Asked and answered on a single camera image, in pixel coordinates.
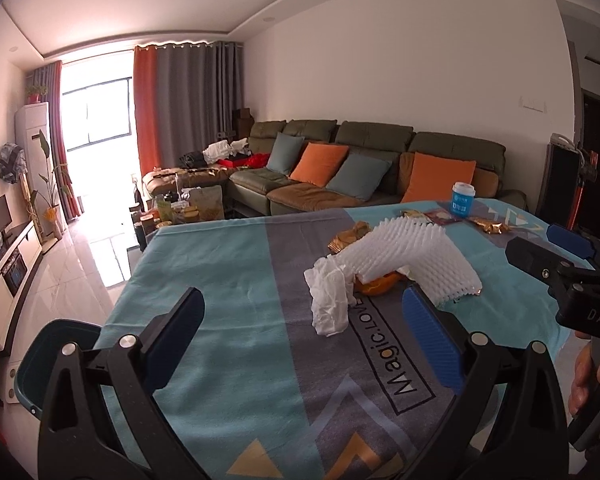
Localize white television cabinet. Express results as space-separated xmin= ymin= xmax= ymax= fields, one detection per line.
xmin=0 ymin=220 xmax=44 ymax=403

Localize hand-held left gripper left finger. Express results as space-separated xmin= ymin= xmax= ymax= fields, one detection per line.
xmin=37 ymin=286 xmax=217 ymax=480

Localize blue paper cup white lid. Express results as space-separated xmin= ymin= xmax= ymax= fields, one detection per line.
xmin=451 ymin=182 xmax=476 ymax=220

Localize tall leafy plant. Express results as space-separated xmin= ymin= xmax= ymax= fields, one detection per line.
xmin=30 ymin=129 xmax=74 ymax=232

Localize black upright board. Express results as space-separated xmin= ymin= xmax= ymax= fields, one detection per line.
xmin=534 ymin=132 xmax=589 ymax=232

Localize coffee table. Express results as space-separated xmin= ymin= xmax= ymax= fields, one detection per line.
xmin=129 ymin=185 xmax=227 ymax=253

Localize large blue grey pillow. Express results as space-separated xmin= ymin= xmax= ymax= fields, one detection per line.
xmin=326 ymin=152 xmax=394 ymax=201

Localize small orange pillow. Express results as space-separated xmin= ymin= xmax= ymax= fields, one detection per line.
xmin=290 ymin=142 xmax=350 ymax=187

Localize small blue grey pillow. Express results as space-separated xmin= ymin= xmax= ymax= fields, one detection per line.
xmin=266 ymin=132 xmax=306 ymax=176

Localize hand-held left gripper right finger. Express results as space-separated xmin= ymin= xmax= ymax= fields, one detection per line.
xmin=401 ymin=285 xmax=570 ymax=480

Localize white standing air conditioner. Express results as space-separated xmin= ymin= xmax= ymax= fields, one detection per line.
xmin=14 ymin=102 xmax=64 ymax=242

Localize window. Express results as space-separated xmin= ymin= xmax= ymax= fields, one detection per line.
xmin=60 ymin=76 xmax=134 ymax=152

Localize large orange pillow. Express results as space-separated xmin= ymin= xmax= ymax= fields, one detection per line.
xmin=401 ymin=151 xmax=478 ymax=205

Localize teal trash bin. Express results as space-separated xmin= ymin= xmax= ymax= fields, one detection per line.
xmin=10 ymin=318 xmax=104 ymax=422

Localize glass snack jar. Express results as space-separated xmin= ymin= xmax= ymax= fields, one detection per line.
xmin=152 ymin=199 xmax=174 ymax=227

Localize white clothes pile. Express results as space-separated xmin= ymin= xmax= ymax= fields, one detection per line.
xmin=202 ymin=139 xmax=251 ymax=164

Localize orange peel piece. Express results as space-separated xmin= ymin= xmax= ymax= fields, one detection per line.
xmin=352 ymin=270 xmax=404 ymax=297

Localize white foam fruit net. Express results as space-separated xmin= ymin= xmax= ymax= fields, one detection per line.
xmin=357 ymin=217 xmax=483 ymax=307

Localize tan snack bag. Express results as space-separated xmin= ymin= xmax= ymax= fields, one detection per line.
xmin=187 ymin=185 xmax=225 ymax=222

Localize grey red curtain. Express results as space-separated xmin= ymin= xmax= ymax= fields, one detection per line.
xmin=25 ymin=60 xmax=84 ymax=224

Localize blue grey printed tablecloth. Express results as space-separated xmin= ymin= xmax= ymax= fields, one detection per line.
xmin=100 ymin=197 xmax=597 ymax=480

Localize green brown sectional sofa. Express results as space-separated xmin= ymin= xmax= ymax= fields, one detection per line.
xmin=142 ymin=119 xmax=531 ymax=219

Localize red upright pole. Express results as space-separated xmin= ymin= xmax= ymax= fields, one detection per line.
xmin=567 ymin=149 xmax=599 ymax=232

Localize red snack packet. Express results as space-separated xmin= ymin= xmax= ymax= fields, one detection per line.
xmin=424 ymin=208 xmax=464 ymax=225

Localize cardboard boxes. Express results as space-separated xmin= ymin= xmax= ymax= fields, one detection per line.
xmin=231 ymin=108 xmax=256 ymax=139

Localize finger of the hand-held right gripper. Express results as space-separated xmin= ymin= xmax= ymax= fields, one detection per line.
xmin=546 ymin=222 xmax=600 ymax=274
xmin=505 ymin=236 xmax=574 ymax=307

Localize gold wrapper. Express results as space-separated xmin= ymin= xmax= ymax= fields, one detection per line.
xmin=327 ymin=222 xmax=374 ymax=256

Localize red cloth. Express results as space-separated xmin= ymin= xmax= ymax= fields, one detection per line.
xmin=217 ymin=153 xmax=271 ymax=170

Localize hanging grey bag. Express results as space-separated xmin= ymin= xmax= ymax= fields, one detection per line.
xmin=0 ymin=142 xmax=29 ymax=184

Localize orange curtain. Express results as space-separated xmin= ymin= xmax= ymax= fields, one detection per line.
xmin=132 ymin=45 xmax=174 ymax=182

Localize person's right hand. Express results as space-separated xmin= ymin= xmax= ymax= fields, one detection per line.
xmin=567 ymin=342 xmax=600 ymax=417

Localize white tissue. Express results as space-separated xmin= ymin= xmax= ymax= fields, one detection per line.
xmin=303 ymin=255 xmax=362 ymax=339

